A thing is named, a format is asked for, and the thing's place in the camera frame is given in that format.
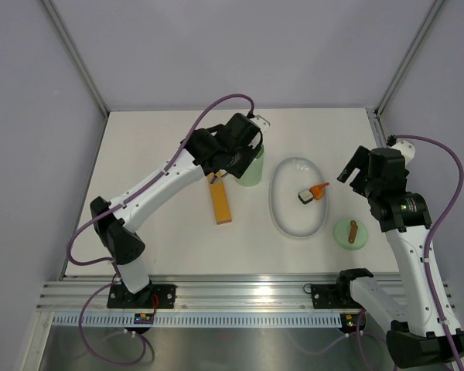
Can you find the green lunch cup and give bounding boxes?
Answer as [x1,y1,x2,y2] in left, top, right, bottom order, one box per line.
[235,146,264,187]

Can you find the orange toy carrot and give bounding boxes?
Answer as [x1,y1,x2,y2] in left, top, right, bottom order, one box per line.
[309,182,329,200]

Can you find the metal tongs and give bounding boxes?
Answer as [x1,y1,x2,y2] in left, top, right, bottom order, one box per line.
[209,172,227,185]

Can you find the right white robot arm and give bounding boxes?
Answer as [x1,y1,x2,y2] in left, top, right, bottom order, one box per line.
[335,141,464,369]

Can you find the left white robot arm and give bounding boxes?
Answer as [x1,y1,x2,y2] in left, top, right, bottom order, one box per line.
[90,113,271,308]

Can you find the yellow wooden block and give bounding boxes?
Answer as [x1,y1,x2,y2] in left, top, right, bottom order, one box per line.
[207,174,232,225]

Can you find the sushi roll piece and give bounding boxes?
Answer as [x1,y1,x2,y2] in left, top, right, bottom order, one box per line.
[298,189,314,205]

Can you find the white oval plate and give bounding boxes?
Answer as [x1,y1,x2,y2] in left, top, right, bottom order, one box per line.
[269,157,329,239]

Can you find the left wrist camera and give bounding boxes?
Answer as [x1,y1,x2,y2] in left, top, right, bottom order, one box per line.
[247,113,271,134]

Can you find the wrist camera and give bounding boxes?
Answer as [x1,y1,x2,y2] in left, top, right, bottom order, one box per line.
[247,113,271,134]
[386,135,416,166]

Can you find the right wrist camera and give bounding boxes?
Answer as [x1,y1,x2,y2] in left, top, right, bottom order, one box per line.
[386,135,416,166]

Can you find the green lid with handle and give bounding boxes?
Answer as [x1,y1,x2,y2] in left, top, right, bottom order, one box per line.
[333,218,369,251]

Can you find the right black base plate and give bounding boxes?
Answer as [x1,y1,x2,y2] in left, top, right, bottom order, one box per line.
[302,283,362,309]

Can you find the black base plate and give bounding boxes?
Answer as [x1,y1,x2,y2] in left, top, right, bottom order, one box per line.
[302,283,362,309]
[107,284,176,309]

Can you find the right aluminium frame post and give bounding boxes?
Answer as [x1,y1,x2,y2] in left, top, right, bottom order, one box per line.
[374,0,448,120]

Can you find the aluminium frame post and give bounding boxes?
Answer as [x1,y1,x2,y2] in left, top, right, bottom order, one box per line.
[39,0,110,119]
[374,0,448,120]

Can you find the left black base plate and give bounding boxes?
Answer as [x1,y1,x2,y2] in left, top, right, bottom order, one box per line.
[107,284,176,309]

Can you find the aluminium mounting rail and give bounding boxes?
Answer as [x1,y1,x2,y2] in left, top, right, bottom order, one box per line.
[36,273,455,312]

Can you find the left aluminium frame post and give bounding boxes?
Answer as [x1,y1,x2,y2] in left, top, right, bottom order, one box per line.
[39,0,110,119]

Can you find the perforated cable tray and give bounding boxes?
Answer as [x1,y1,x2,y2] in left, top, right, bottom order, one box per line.
[52,312,343,328]

